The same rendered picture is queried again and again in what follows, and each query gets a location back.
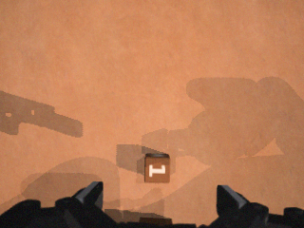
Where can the brown rectangular tray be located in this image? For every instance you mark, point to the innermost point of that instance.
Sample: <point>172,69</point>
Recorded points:
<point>157,220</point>

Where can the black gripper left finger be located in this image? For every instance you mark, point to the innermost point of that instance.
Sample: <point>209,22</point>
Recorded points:
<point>86,212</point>

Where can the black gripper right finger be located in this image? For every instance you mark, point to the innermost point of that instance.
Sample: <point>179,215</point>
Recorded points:
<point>251,214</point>

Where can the brown digit cube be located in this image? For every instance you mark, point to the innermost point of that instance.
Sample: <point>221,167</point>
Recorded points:
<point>157,168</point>

